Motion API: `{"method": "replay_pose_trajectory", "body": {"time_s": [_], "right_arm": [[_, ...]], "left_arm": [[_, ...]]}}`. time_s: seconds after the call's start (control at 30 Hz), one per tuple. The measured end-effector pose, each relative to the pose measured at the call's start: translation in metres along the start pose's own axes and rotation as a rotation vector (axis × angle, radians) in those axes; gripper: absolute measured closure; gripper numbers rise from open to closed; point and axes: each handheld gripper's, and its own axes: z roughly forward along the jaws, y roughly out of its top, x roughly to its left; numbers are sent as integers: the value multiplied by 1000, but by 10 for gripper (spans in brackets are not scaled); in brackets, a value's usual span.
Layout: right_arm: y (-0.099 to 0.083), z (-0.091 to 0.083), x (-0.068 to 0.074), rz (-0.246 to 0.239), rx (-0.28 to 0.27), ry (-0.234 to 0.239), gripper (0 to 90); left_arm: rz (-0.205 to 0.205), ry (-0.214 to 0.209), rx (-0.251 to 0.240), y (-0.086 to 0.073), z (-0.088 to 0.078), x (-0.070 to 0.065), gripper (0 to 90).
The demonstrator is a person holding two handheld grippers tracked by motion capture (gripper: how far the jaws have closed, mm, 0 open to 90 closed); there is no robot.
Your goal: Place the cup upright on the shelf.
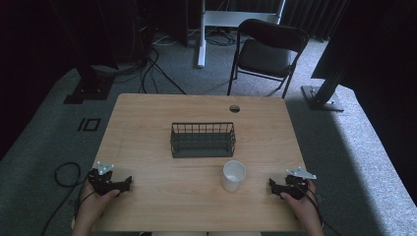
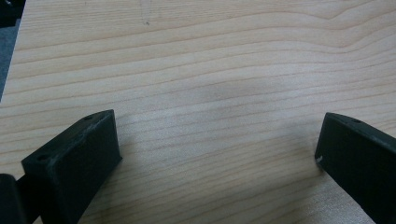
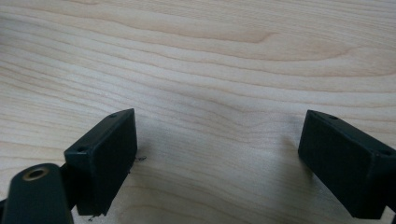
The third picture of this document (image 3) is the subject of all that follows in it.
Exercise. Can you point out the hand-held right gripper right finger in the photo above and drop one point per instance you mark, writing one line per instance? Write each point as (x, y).
(348, 168)

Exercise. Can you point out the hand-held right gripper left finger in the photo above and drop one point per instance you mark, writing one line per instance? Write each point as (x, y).
(106, 161)

